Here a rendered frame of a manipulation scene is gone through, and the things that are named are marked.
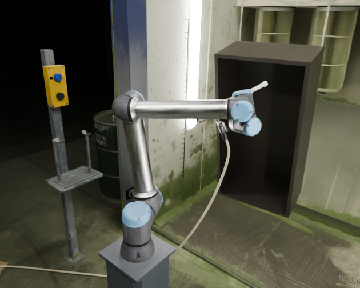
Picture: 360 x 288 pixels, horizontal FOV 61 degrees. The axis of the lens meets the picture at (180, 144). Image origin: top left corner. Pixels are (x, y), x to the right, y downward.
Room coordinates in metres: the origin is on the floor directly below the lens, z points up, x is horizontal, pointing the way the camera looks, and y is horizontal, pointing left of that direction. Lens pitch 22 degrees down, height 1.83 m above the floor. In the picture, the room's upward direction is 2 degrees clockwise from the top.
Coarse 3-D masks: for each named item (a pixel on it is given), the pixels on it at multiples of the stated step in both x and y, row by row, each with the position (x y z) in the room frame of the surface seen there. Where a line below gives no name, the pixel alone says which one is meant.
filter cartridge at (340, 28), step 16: (320, 16) 2.88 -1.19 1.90; (336, 16) 2.80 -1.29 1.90; (352, 16) 2.78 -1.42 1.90; (320, 32) 2.86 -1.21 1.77; (336, 32) 2.77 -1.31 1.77; (352, 32) 2.80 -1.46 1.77; (336, 48) 2.77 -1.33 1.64; (336, 64) 2.77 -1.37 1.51; (320, 80) 2.81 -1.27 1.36; (336, 80) 2.77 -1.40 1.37
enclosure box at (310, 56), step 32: (224, 64) 2.19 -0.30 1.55; (256, 64) 2.28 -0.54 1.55; (288, 64) 1.80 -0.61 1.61; (320, 64) 1.99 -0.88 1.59; (224, 96) 2.23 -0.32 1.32; (256, 96) 2.32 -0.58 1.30; (288, 96) 2.18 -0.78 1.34; (288, 128) 2.21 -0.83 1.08; (224, 160) 2.32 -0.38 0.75; (256, 160) 2.41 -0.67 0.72; (288, 160) 2.25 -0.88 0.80; (224, 192) 2.27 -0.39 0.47; (256, 192) 2.24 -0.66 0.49; (288, 192) 2.22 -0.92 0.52
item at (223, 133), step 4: (260, 84) 1.80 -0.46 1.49; (264, 84) 1.79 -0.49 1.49; (252, 88) 1.78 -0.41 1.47; (256, 88) 1.77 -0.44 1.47; (260, 88) 1.79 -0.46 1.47; (252, 92) 1.76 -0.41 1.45; (232, 96) 1.74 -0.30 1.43; (200, 120) 1.61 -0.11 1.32; (204, 120) 1.62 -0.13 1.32; (220, 124) 1.66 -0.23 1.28; (220, 128) 1.66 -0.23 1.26; (224, 128) 1.66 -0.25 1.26; (220, 132) 1.67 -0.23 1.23; (224, 132) 1.66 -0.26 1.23; (224, 136) 1.66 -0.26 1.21
